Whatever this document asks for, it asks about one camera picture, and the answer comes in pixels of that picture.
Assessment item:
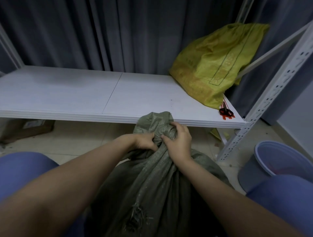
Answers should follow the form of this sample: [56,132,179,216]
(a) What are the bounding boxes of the person's right hand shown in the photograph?
[160,121,193,163]

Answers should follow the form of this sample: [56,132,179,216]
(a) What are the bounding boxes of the person's left hand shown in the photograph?
[124,133,159,152]

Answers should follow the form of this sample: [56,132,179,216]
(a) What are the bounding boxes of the grey-green woven sack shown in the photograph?
[84,112,235,237]

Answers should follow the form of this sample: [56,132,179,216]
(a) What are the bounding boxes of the person's left forearm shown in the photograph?
[0,135,137,237]

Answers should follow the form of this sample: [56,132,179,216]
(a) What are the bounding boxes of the person's right forearm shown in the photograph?
[171,157,302,237]

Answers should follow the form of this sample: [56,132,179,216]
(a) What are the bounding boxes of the white metal shelf rack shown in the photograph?
[0,0,313,161]

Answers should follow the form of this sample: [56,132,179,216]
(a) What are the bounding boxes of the yellow woven sack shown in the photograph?
[169,23,270,109]

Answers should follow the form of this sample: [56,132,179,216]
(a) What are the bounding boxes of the blue plastic bucket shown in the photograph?
[238,140,313,193]

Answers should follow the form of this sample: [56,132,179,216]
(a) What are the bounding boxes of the grey curtain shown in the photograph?
[0,0,313,125]

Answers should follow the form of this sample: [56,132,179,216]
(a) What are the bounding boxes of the brown cardboard box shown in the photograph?
[0,119,56,144]

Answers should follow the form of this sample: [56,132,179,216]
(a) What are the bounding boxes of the person's blue trousers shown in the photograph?
[0,152,313,237]

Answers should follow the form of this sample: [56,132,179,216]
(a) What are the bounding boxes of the bundle of red cable ties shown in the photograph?
[219,96,236,121]

